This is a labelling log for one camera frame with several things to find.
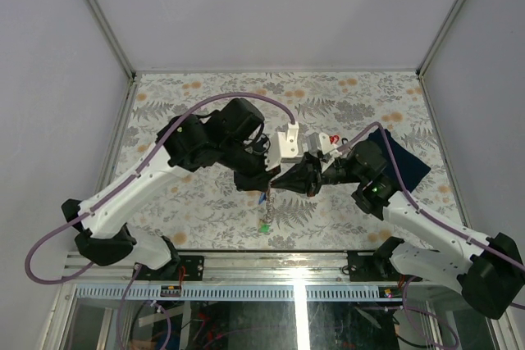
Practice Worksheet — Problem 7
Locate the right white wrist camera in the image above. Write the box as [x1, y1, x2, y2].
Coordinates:
[306, 133, 341, 162]

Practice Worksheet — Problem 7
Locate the blue key tag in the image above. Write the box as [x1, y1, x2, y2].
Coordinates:
[258, 193, 267, 204]

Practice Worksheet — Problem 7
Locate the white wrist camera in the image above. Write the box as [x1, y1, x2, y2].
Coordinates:
[264, 123, 299, 171]
[306, 133, 341, 162]

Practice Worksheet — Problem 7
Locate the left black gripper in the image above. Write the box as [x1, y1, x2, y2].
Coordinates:
[218, 136, 282, 191]

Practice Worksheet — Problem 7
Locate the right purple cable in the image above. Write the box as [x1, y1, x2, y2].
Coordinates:
[334, 121, 525, 310]

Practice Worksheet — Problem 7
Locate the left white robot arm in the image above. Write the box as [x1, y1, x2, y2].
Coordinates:
[62, 98, 281, 280]

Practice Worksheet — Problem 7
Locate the purple cable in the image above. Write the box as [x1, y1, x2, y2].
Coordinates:
[334, 121, 525, 310]
[24, 93, 296, 285]

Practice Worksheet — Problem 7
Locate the metal key holder red handle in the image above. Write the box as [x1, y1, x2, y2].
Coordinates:
[262, 189, 274, 225]

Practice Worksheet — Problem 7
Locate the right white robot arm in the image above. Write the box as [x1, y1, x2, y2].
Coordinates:
[265, 134, 524, 320]

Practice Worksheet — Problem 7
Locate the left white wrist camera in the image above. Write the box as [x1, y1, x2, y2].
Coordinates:
[264, 123, 299, 171]

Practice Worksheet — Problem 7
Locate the grey slotted cable duct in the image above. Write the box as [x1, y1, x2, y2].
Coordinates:
[76, 284, 402, 302]

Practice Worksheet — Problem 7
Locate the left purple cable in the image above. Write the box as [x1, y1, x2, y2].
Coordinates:
[24, 93, 296, 285]

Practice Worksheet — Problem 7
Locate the aluminium front rail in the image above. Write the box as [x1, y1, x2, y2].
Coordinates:
[62, 250, 350, 285]

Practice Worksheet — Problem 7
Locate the dark blue cloth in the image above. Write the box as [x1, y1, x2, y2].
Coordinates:
[367, 130, 431, 193]

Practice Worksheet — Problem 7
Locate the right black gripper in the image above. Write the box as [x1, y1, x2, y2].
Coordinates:
[271, 151, 366, 198]

